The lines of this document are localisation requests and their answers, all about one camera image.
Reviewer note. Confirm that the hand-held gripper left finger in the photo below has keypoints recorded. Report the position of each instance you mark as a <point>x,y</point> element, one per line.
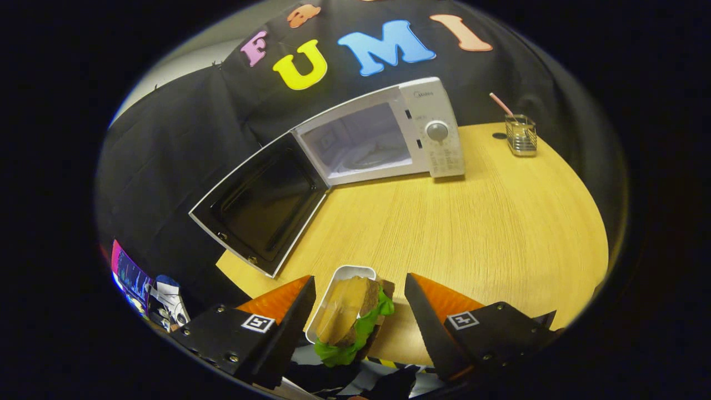
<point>289,333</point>

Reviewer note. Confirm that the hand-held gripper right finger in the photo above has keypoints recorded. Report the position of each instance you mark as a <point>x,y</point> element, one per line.
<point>430,328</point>

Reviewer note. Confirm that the sandwich with lettuce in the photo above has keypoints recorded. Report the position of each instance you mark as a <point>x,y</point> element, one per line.
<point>347,311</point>

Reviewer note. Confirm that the white microwave door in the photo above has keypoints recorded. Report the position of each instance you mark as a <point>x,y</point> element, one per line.
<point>261,205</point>

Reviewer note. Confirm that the white microwave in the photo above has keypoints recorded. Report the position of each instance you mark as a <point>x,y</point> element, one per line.
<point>439,155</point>

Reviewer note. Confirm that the white clutter pile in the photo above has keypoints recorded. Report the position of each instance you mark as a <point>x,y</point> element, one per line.
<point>172,305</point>

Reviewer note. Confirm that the colourful screen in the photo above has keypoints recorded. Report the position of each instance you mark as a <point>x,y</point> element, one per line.
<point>130,278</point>

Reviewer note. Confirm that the black backdrop cloth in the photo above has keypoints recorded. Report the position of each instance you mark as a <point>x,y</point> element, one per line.
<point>178,139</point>

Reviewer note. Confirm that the pink striped straw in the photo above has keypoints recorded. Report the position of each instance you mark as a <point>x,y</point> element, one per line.
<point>500,103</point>

